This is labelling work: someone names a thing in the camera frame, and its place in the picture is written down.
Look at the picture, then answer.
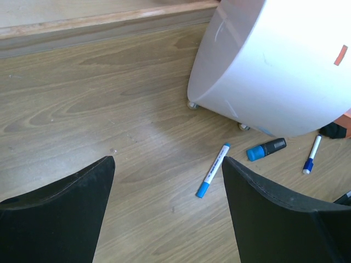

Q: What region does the white marker light blue cap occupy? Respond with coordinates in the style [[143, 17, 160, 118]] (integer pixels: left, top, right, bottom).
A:
[[195, 143, 231, 198]]

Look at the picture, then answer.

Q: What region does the white rounded drawer organizer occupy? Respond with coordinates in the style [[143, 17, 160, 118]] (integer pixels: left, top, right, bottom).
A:
[[188, 1, 350, 137]]

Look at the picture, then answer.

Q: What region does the black highlighter blue cap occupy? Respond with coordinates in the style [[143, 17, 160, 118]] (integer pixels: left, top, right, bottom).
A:
[[246, 138, 287, 162]]

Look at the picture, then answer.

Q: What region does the black cloth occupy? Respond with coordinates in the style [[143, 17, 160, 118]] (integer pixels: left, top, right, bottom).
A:
[[319, 122, 350, 139]]

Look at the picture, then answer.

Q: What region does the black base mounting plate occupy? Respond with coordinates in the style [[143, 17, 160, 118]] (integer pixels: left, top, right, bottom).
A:
[[334, 191, 351, 206]]

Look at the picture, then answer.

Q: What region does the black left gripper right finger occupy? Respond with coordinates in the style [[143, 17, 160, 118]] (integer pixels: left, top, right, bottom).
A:
[[222, 157, 350, 262]]

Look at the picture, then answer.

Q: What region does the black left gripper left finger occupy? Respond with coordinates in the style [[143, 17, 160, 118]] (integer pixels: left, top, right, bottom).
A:
[[1, 156, 115, 262]]

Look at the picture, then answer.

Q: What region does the white marker dark blue cap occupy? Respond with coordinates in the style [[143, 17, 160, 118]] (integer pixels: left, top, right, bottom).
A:
[[302, 135, 322, 174]]

